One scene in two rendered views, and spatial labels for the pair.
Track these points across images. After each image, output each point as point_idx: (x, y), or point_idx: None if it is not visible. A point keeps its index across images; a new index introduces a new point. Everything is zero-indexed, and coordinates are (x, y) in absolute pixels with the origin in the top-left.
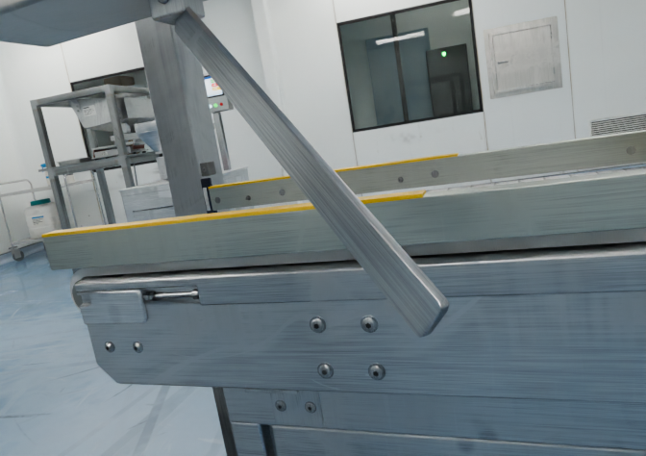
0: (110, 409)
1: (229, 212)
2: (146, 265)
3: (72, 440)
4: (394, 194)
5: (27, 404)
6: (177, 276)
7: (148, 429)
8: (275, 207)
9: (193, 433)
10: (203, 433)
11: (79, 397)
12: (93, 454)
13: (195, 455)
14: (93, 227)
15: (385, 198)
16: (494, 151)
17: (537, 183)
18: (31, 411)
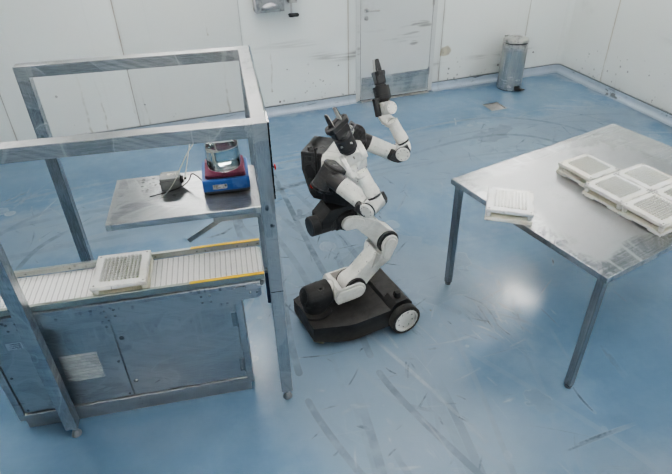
0: (526, 470)
1: (221, 244)
2: (241, 248)
3: (507, 436)
4: (194, 247)
5: (609, 451)
6: (233, 249)
7: (466, 462)
8: (213, 245)
9: (429, 469)
10: (422, 471)
11: (576, 473)
12: (474, 432)
13: (407, 453)
14: (248, 240)
15: (195, 246)
16: (180, 283)
17: (176, 249)
18: (590, 447)
